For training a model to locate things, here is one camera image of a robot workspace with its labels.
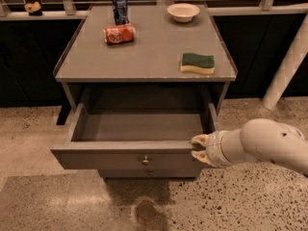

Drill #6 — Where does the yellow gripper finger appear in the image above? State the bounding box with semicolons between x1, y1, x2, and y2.
191;150;214;167
192;134;209;146

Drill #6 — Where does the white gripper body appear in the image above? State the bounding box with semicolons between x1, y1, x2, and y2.
206;130;244;167

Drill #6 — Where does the grey top drawer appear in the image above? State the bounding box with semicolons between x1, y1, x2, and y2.
50;86;220;171

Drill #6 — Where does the grey drawer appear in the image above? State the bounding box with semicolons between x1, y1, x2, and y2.
98;167;201;178
50;86;220;171

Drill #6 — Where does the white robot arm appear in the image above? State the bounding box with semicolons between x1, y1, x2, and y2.
191;15;308;176

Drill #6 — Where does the grey bottom drawer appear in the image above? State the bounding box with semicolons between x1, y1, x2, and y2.
98;167;201;178

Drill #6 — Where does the grey drawer cabinet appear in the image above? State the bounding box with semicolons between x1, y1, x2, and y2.
52;2;239;179

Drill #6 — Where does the green yellow sponge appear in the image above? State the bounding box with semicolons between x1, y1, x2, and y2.
180;53;215;75

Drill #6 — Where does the round floor drain cover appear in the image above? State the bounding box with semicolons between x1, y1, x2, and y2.
134;199;159;225

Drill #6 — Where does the white bowl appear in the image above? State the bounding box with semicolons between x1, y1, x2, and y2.
167;3;200;23

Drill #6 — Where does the orange soda can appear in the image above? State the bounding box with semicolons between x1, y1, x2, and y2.
103;23;136;44

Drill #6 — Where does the blue soda can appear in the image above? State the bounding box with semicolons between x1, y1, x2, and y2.
112;0;129;25

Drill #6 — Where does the small yellow black object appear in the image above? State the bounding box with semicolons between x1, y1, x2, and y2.
24;1;42;15

